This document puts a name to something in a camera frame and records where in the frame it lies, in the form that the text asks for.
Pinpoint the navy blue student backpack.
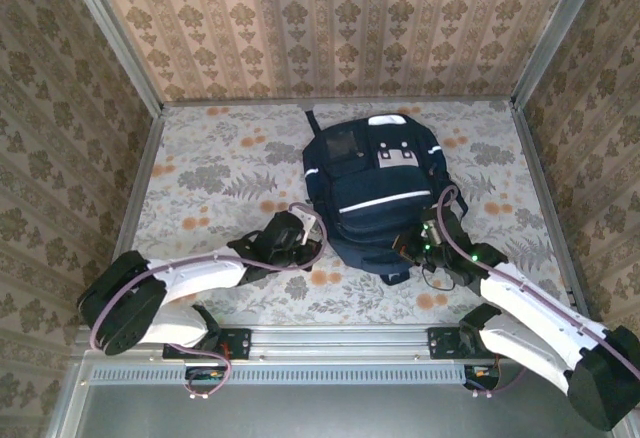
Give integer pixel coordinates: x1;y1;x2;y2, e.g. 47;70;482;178
301;110;469;287

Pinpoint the floral tablecloth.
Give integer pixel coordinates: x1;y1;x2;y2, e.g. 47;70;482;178
112;100;581;327

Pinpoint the grey sheet metal panel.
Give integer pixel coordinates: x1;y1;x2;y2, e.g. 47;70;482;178
47;357;640;438

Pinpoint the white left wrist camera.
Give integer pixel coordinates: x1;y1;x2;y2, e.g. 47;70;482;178
293;206;320;245

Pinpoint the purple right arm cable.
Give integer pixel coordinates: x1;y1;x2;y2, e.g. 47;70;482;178
437;186;640;399

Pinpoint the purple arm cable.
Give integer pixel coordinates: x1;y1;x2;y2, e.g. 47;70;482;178
437;186;640;399
89;201;329;402

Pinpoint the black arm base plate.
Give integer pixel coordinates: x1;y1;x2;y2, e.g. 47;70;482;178
162;328;251;361
427;326;501;361

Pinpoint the wide aluminium mounting rail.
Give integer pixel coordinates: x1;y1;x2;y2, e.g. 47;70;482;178
74;324;614;359

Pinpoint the black connector box with wires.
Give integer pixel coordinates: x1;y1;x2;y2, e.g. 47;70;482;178
184;365;227;393
463;364;501;392

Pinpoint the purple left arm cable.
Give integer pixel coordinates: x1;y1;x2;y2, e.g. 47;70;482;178
89;201;329;402

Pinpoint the grey slotted cable duct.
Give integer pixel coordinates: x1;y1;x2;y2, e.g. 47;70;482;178
91;363;466;385

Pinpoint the aluminium frame rail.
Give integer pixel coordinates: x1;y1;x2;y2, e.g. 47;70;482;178
94;107;166;324
509;100;594;322
160;96;516;107

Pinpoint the aluminium frame post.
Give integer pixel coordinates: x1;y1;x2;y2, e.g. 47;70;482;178
57;0;165;115
514;0;609;104

